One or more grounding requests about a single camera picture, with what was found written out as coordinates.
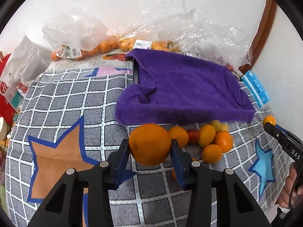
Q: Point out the red paper bag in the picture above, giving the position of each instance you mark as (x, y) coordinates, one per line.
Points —
(11, 98)

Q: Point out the yellow-green small fruit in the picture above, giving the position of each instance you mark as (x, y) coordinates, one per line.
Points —
(218, 126)

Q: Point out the clear plastic bag of oranges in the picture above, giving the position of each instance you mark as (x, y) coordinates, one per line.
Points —
(77, 35)

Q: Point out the brown wooden door frame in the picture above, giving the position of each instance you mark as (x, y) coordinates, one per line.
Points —
(262, 34)

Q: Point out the large crinkled clear plastic bag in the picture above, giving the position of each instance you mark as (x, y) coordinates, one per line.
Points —
(184, 31)

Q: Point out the grey checked star blanket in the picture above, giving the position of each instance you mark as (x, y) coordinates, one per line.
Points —
(57, 99)

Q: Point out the mandarin at of pile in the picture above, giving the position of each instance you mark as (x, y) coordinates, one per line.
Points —
(211, 153)
(225, 140)

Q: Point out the mandarin at right of pile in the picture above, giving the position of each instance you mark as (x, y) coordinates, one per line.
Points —
(225, 140)

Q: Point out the mandarin at front of pile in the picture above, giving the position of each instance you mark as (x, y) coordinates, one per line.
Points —
(211, 153)

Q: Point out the purple towel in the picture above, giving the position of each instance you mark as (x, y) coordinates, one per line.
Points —
(178, 89)

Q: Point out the oval orange kumquat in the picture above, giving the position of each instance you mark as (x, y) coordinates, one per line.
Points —
(206, 135)

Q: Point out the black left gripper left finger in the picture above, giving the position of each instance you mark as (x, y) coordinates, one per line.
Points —
(63, 206)

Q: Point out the black box under towel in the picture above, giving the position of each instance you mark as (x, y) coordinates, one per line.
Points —
(135, 71)

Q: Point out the white plastic bag at left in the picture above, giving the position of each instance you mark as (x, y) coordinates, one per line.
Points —
(27, 62)

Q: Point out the small red fruit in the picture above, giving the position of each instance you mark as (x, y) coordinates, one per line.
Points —
(193, 135)

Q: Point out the white fruit carton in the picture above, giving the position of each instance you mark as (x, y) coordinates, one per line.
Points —
(115, 58)

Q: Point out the small orange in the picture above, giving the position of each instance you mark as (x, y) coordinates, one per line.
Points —
(179, 134)
(269, 119)

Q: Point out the blue white tissue pack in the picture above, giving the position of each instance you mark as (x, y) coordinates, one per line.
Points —
(256, 88)

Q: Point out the large orange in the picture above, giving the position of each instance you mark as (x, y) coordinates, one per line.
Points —
(150, 144)

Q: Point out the person's right hand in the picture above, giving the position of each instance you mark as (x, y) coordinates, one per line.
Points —
(286, 191)

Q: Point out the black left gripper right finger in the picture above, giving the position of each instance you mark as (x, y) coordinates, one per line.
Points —
(235, 204)

